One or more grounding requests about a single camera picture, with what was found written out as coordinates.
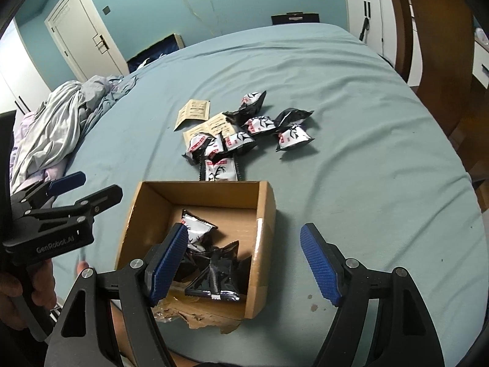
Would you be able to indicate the white snack packet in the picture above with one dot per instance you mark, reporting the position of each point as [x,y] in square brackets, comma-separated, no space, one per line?
[198,229]

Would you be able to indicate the black foil snack packet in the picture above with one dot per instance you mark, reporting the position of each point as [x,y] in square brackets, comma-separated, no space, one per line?
[214,281]
[233,254]

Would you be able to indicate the white cabinet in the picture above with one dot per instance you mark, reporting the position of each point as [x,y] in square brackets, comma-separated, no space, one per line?
[368,19]

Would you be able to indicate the person's left hand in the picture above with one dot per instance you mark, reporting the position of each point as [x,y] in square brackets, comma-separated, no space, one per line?
[44,286]

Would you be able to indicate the teal bed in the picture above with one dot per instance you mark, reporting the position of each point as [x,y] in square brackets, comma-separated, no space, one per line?
[344,160]

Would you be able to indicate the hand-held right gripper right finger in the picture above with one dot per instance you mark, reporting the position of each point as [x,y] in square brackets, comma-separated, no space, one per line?
[319,263]

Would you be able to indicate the crumpled grey duvet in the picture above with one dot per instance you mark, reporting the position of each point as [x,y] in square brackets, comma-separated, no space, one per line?
[57,122]

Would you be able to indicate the white wardrobe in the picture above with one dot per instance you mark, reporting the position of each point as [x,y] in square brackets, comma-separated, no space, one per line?
[13,72]

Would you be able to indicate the pile of snack packets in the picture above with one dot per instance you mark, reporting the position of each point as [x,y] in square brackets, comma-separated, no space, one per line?
[263,124]

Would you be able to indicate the beige paper sachet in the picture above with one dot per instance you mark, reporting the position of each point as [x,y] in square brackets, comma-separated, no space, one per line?
[212,125]
[193,112]

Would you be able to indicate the black bag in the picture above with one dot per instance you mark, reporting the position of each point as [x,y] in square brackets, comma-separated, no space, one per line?
[294,18]

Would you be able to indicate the brown cardboard box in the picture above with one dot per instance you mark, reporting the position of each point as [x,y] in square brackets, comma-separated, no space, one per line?
[156,206]

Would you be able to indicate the dark blue storage box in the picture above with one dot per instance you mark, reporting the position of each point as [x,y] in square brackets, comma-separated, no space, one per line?
[152,51]

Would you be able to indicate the white door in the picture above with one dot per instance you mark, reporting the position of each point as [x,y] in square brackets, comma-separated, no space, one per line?
[80,34]

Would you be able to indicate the brown wooden furniture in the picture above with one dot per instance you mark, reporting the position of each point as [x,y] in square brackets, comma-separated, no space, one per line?
[431,57]

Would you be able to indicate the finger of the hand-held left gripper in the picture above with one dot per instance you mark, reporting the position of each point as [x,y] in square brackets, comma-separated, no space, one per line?
[95,200]
[68,181]

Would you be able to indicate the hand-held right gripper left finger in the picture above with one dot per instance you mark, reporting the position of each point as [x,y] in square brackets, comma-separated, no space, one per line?
[168,263]

